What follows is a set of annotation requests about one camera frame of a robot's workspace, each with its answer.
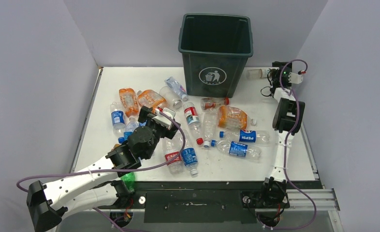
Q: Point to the green plastic bottle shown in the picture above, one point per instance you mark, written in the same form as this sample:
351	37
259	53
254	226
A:
129	181

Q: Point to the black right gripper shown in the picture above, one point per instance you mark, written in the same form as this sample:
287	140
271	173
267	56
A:
276	64

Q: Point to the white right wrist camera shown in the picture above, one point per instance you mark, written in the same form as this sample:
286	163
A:
296	78

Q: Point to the small brown red-capped bottle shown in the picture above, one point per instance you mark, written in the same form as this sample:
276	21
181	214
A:
212	103

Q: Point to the clear bottle red label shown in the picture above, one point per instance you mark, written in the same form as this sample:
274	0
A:
194	123

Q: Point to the crushed orange bottle right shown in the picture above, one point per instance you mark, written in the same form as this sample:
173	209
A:
234	118

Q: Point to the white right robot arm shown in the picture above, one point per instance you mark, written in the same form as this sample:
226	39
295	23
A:
286	123

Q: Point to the small clear bottle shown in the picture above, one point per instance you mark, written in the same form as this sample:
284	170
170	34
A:
259	73

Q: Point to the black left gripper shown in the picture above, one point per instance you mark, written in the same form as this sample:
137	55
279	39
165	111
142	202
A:
145	117

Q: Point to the dark green plastic trash bin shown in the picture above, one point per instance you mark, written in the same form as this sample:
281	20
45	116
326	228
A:
215	49

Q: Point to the red label bottle front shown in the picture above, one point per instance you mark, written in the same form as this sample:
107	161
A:
171	148

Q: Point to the crushed orange bottle far left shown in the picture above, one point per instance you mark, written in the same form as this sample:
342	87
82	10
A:
129	101

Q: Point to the Pepsi bottle blue label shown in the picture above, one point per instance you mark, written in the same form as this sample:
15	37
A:
246	136

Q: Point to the blue label bottle far left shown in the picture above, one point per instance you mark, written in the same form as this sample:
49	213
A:
118	122

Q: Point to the crushed orange bottle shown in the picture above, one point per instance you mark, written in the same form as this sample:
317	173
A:
129	101
151	99
234	118

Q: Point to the blue label bottle front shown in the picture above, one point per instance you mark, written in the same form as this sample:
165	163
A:
188	155

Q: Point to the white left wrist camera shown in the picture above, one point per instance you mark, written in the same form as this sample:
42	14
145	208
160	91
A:
164	116

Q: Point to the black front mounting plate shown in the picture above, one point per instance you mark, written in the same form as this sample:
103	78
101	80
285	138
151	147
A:
209	202

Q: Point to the aluminium rail frame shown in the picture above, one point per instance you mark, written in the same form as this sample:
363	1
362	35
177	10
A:
324	199

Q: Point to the light blue water bottle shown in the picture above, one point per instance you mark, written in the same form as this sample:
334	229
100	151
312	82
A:
130	127

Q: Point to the crushed clear bottle white cap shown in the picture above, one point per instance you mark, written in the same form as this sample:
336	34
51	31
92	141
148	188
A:
177	88

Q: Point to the crushed orange bottle middle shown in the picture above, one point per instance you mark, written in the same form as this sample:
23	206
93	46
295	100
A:
151	99

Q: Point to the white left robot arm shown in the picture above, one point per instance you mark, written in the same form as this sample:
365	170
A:
99	184

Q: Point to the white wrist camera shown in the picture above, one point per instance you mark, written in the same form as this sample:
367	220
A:
164	116
296	78

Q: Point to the clear bottle blue label right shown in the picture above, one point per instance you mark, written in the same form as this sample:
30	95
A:
237	149

